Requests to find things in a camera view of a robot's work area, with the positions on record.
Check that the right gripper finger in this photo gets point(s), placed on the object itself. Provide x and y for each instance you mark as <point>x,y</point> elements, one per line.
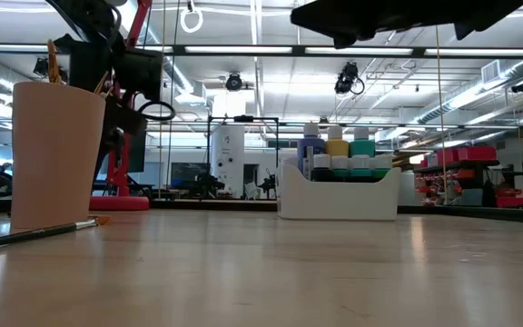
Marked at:
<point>338,22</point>

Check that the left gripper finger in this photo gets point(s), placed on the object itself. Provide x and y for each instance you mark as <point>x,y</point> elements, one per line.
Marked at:
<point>86,63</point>

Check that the black paintbrush gold ferrule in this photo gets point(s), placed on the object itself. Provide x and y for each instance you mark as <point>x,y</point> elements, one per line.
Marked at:
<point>101,84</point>

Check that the black paintbrush yellow band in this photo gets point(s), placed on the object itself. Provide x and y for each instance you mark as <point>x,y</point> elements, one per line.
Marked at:
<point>53,63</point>

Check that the tan plastic cup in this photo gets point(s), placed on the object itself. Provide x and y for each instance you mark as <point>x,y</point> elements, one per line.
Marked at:
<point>57,154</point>

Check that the large yellow paint bottle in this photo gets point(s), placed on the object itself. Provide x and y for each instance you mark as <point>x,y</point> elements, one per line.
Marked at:
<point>336,147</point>

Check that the large turquoise paint bottle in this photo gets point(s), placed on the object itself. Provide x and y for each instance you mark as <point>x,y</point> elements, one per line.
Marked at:
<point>362,147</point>

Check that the large blue paint bottle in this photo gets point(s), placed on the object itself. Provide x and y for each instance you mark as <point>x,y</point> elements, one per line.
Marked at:
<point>311,147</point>

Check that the small black paint bottle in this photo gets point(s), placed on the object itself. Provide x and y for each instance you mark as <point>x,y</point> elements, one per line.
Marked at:
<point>322,175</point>

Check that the small green paint bottle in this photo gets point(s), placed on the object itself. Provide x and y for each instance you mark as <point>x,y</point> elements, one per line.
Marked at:
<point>381,172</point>

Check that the short black paintbrush silver ferrule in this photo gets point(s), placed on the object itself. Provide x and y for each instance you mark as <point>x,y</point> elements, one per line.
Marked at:
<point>39,234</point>

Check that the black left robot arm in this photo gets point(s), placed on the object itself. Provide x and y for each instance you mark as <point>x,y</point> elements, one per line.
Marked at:
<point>89,13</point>

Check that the black monitor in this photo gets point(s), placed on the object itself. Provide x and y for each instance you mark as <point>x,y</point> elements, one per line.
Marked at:
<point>138,152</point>

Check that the black rectangular stand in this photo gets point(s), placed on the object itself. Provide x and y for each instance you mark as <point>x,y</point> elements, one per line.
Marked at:
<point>243,119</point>

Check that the white cylindrical tank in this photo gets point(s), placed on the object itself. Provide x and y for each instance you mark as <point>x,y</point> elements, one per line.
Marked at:
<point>227,154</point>

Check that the thin tan pole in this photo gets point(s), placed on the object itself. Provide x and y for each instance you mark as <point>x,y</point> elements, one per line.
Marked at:
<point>441,136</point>

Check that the red desk lamp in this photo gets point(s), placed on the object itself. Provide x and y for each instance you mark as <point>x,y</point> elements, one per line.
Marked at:
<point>121,203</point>

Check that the rack with red bins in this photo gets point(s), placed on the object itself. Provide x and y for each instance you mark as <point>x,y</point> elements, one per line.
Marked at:
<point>470,153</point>

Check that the black background robot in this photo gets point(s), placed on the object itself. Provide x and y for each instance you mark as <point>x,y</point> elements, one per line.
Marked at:
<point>270,184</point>

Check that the white plastic bin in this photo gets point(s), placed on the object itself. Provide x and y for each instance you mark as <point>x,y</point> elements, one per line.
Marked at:
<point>338,200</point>

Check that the dark wall screen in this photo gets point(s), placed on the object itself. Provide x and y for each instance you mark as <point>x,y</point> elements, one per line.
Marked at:
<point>189,172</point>

